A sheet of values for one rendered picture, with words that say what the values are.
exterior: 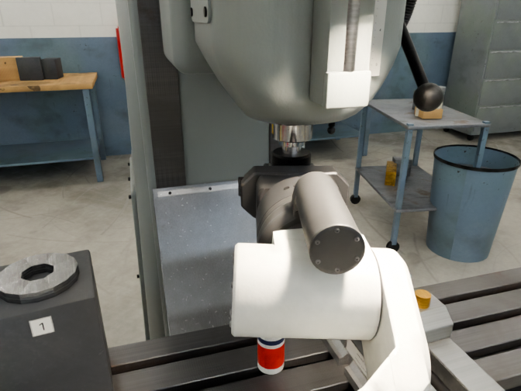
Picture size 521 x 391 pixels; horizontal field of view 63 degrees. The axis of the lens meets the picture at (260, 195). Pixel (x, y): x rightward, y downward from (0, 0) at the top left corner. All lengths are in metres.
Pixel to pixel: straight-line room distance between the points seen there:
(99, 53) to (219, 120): 3.85
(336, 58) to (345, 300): 0.19
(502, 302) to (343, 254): 0.67
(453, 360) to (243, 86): 0.44
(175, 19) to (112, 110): 4.20
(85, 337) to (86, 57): 4.22
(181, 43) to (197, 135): 0.33
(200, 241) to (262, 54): 0.56
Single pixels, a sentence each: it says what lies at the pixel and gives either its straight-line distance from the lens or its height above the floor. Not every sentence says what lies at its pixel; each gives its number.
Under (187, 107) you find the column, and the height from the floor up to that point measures 1.25.
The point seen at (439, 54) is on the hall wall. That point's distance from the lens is 5.94.
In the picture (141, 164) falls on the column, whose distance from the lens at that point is 0.89.
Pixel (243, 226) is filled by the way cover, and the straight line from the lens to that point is 0.90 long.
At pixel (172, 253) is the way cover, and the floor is 0.97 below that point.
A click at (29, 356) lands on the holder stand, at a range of 0.58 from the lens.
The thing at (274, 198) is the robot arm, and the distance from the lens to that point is 0.37.
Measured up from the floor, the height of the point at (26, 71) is 0.96.
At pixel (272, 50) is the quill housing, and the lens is 0.38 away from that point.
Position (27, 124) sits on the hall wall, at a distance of 4.87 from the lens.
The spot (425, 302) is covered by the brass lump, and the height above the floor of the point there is 1.05.
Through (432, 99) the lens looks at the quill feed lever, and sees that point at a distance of 0.48.
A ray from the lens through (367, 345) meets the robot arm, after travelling 0.33.
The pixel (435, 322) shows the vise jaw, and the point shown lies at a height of 1.03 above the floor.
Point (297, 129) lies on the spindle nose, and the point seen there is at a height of 1.30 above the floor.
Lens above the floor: 1.41
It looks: 23 degrees down
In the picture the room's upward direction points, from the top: straight up
